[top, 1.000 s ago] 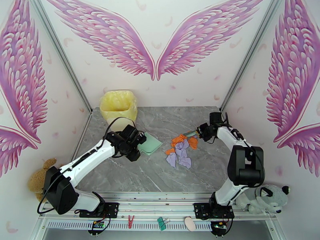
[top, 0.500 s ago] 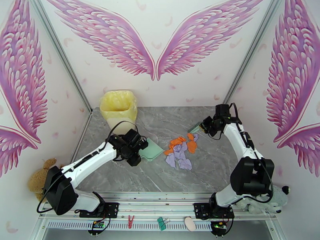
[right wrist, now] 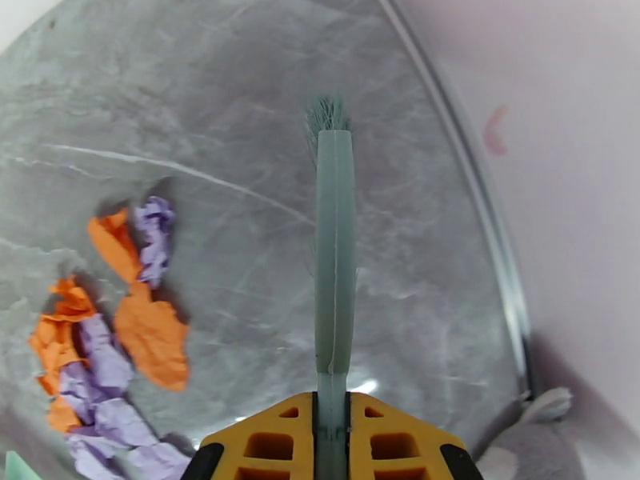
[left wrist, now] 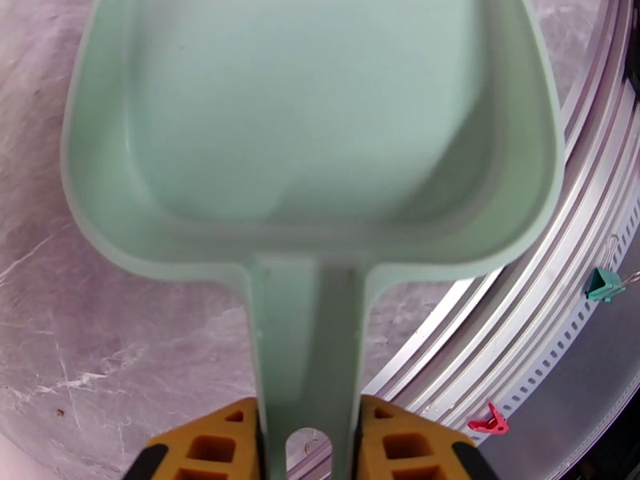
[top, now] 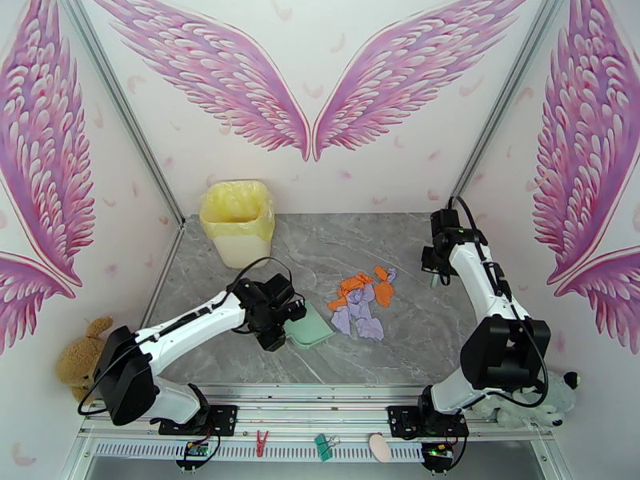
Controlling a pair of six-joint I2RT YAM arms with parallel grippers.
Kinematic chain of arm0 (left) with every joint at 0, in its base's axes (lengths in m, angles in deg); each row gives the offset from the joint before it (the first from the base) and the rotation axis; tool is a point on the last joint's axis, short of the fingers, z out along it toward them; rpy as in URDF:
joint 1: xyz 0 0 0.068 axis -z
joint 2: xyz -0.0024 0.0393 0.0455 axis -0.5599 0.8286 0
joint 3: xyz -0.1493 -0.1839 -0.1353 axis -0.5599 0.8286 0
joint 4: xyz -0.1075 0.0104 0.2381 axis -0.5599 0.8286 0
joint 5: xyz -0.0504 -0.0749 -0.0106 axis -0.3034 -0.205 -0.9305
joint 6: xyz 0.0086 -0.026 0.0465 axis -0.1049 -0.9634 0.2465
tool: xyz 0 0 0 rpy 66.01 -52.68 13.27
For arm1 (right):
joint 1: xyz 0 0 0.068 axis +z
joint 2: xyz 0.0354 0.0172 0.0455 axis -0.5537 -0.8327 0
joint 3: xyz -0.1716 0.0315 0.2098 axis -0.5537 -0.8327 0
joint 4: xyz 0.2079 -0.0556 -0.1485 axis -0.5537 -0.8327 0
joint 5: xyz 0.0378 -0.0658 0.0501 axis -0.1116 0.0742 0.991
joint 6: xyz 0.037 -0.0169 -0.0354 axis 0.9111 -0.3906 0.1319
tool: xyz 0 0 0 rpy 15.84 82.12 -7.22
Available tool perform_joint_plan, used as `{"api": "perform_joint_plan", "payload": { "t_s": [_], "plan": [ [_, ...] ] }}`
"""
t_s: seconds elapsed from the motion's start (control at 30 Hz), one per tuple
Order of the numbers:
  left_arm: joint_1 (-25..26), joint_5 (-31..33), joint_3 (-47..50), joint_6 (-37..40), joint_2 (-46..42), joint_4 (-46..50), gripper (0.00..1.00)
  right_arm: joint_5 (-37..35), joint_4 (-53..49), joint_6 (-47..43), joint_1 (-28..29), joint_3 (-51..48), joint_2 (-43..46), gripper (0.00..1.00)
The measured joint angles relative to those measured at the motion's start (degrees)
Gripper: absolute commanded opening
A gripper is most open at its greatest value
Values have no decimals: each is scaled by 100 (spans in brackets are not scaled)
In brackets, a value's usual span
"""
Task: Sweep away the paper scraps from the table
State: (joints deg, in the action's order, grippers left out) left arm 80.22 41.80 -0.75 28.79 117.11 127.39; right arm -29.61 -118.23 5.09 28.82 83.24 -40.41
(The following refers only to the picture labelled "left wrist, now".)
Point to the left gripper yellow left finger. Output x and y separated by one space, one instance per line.
210 448

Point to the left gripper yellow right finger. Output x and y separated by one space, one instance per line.
405 446

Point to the mint green dustpan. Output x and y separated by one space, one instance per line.
310 143

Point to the red clothespin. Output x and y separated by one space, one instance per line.
492 422

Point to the green binder clip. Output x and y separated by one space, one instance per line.
602 286

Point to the aluminium rail frame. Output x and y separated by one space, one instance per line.
545 283

